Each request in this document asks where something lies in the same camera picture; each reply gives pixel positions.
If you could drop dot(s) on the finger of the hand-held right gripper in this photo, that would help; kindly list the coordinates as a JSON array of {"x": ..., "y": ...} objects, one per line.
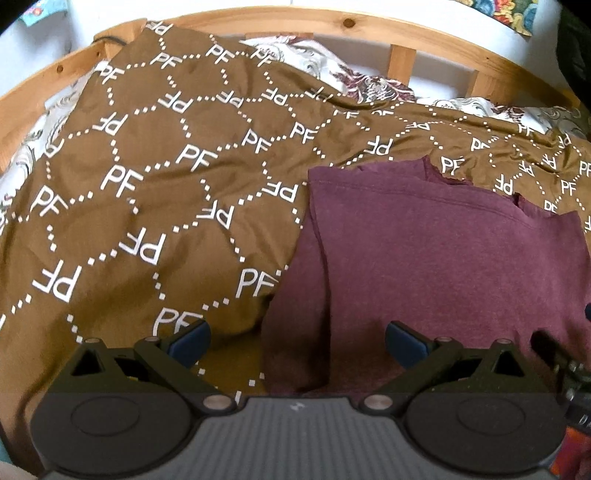
[
  {"x": 549, "y": 348},
  {"x": 588, "y": 313}
]

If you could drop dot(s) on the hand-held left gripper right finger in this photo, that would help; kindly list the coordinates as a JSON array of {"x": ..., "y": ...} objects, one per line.
[{"x": 407, "y": 344}]

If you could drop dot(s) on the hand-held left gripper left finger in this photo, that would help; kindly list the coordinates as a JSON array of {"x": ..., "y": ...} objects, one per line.
[{"x": 190, "y": 342}]

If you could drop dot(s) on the maroon long-sleeve shirt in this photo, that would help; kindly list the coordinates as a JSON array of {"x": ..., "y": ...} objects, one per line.
[{"x": 438, "y": 258}]

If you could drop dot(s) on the brown printed blanket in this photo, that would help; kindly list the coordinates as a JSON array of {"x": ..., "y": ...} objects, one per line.
[{"x": 161, "y": 184}]

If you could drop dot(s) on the floral bed sheet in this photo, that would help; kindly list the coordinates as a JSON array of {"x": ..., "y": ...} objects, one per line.
[{"x": 369, "y": 85}]

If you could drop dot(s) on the black puffer jacket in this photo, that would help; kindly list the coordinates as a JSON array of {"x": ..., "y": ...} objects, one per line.
[{"x": 575, "y": 50}]

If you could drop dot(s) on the colourful landscape wall poster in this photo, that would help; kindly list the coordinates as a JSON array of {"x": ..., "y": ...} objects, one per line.
[{"x": 512, "y": 14}]

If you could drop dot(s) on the wooden bed frame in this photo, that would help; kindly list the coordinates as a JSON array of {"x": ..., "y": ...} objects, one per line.
[{"x": 277, "y": 21}]

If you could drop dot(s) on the curled cartoon wall poster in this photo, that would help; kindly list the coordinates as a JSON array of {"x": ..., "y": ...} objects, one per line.
[{"x": 37, "y": 10}]

